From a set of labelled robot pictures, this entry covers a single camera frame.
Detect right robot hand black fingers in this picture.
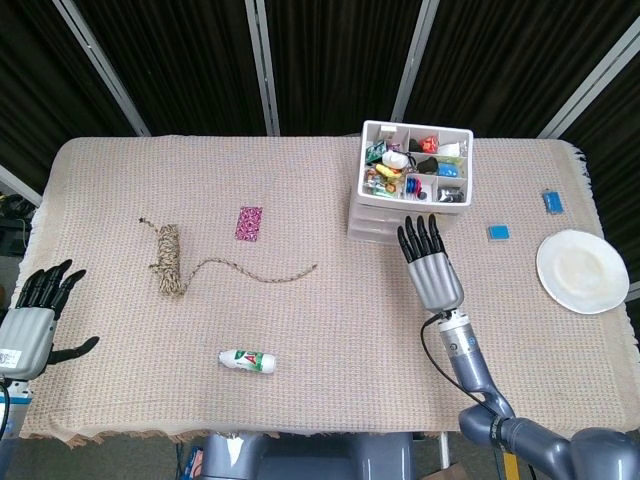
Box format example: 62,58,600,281
396,213,465,314

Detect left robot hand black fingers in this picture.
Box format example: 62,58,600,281
0,258,101,380

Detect clear drawer with white paper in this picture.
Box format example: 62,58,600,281
349,197,464,222

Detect blue and pink snack packet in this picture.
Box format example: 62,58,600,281
182,444,205,480

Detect beige woven tablecloth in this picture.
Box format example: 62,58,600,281
19,133,640,449

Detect white round plate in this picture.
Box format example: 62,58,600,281
536,229,630,315

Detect braided twine bundle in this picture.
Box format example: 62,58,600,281
138,216,319,299

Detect brown cardboard piece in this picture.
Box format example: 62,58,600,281
433,462,469,480

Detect pink patterned card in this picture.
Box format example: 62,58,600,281
234,205,264,243

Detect white bottle green label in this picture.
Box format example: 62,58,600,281
218,348,277,375

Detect grey robot torso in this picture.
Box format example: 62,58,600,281
199,432,415,480

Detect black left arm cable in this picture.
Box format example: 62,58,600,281
0,384,12,441

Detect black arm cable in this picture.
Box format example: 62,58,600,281
0,384,12,441
421,313,501,417

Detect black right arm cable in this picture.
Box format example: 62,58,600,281
421,313,501,417

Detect white drawer organizer with items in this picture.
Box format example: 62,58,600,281
346,118,474,245

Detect grey metal frame post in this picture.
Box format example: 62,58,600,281
244,0,281,137
391,0,441,124
52,0,151,137
537,29,640,140
0,164,44,206

